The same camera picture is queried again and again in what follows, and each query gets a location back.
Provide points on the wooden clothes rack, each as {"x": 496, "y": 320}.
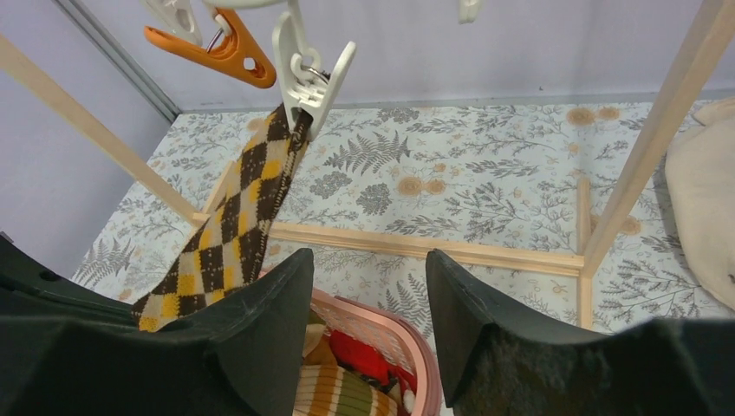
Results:
{"x": 709, "y": 35}

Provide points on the brown argyle sock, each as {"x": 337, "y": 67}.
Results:
{"x": 226, "y": 253}

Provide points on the beige cloth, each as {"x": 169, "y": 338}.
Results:
{"x": 699, "y": 171}

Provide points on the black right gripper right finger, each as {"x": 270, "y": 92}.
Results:
{"x": 498, "y": 356}

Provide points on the floral patterned mat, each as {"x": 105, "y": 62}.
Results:
{"x": 496, "y": 175}

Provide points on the beige maroon striped sock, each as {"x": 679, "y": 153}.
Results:
{"x": 327, "y": 388}

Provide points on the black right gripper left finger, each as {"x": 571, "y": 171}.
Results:
{"x": 239, "y": 356}

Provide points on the orange clothes peg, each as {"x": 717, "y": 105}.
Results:
{"x": 238, "y": 55}

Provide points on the white plastic clip hanger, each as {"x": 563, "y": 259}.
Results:
{"x": 305, "y": 88}

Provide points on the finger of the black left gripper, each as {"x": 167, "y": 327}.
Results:
{"x": 29, "y": 288}

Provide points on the red snowflake sock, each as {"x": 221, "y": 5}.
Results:
{"x": 370, "y": 365}

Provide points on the pink laundry basket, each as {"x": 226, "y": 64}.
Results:
{"x": 390, "y": 313}

